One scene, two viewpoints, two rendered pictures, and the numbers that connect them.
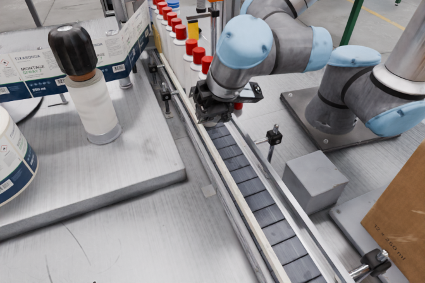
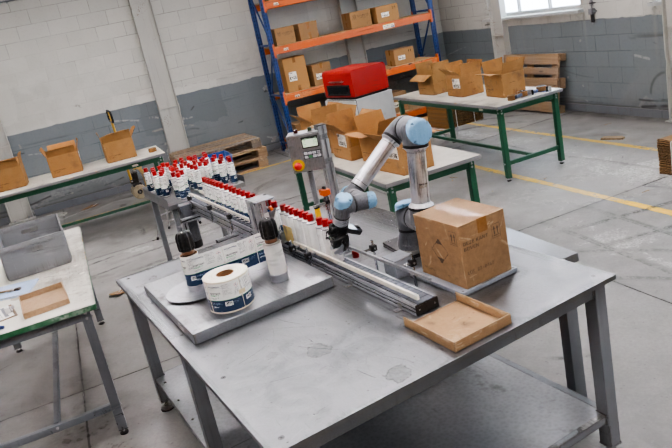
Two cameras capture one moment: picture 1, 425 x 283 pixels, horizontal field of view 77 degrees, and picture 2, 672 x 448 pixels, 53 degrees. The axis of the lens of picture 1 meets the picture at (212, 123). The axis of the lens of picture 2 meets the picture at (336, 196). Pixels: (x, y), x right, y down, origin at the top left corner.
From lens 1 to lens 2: 2.53 m
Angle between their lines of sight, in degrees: 28
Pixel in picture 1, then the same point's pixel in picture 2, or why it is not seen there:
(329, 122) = (409, 243)
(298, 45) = (362, 197)
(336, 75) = (399, 214)
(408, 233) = (429, 256)
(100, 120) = (281, 264)
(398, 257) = (434, 271)
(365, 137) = not seen: hidden behind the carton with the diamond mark
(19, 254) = (264, 321)
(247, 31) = (343, 196)
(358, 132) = not seen: hidden behind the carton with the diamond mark
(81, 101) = (273, 253)
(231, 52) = (339, 203)
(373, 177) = not seen: hidden behind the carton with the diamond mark
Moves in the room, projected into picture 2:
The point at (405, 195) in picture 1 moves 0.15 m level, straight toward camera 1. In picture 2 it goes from (421, 241) to (399, 254)
